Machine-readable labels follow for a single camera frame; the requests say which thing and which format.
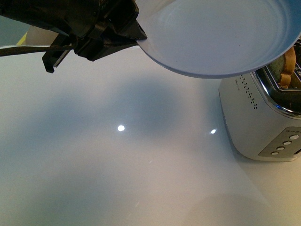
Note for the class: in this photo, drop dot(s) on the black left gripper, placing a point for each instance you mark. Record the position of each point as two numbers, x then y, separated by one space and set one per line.
115 29

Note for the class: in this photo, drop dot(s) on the light blue round plate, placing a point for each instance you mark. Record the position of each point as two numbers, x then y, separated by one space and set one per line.
218 38

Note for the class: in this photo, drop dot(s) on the brown bread slice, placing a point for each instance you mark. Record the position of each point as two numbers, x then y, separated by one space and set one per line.
282 68

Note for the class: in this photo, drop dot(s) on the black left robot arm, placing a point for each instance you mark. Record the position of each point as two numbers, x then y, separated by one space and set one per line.
64 17

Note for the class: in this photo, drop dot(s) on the white chrome two-slot toaster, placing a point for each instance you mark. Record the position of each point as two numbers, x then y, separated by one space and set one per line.
264 120

